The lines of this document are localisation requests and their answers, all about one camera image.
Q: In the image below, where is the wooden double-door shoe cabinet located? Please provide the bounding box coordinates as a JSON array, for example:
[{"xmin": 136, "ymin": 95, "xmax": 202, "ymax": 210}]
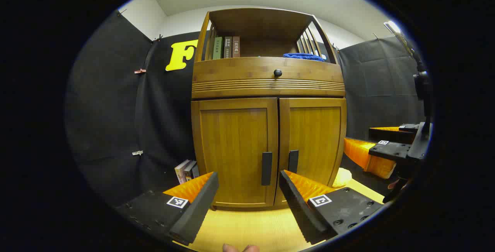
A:
[{"xmin": 191, "ymin": 7, "xmax": 348, "ymax": 209}]

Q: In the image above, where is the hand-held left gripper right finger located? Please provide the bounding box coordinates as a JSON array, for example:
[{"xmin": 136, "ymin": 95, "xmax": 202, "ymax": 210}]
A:
[{"xmin": 279, "ymin": 170, "xmax": 385, "ymax": 245}]

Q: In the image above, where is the wooden cabinet drawer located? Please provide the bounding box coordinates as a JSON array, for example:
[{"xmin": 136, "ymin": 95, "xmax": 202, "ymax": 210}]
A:
[{"xmin": 191, "ymin": 57, "xmax": 346, "ymax": 99}]

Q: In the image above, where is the black backdrop cloth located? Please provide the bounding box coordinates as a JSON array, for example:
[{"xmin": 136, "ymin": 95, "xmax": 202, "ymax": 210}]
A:
[{"xmin": 64, "ymin": 10, "xmax": 430, "ymax": 210}]

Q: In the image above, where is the black door handle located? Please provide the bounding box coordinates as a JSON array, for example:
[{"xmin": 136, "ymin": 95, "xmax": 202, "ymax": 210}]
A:
[
  {"xmin": 261, "ymin": 152, "xmax": 273, "ymax": 186},
  {"xmin": 288, "ymin": 150, "xmax": 299, "ymax": 174}
]

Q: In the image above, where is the grey book with yellow band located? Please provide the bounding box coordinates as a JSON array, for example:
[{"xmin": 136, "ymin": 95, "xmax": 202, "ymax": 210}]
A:
[{"xmin": 183, "ymin": 161, "xmax": 197, "ymax": 182}]

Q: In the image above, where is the blue folded cloth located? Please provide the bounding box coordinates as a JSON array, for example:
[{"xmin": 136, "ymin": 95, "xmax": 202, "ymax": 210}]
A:
[{"xmin": 282, "ymin": 53, "xmax": 325, "ymax": 62}]

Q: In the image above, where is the pale purple book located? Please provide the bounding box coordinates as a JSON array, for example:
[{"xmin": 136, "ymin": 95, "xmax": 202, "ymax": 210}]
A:
[{"xmin": 175, "ymin": 160, "xmax": 191, "ymax": 185}]

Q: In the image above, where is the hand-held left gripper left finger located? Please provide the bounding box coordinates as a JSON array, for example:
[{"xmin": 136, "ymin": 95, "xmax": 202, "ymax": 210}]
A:
[{"xmin": 116, "ymin": 171, "xmax": 220, "ymax": 246}]

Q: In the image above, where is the wooden cabinet door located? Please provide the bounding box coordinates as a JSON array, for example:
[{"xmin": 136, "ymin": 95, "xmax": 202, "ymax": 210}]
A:
[
  {"xmin": 275, "ymin": 98, "xmax": 347, "ymax": 206},
  {"xmin": 192, "ymin": 98, "xmax": 279, "ymax": 208}
]

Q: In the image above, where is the green book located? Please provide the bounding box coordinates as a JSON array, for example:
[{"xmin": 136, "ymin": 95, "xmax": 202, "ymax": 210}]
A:
[{"xmin": 213, "ymin": 36, "xmax": 224, "ymax": 60}]

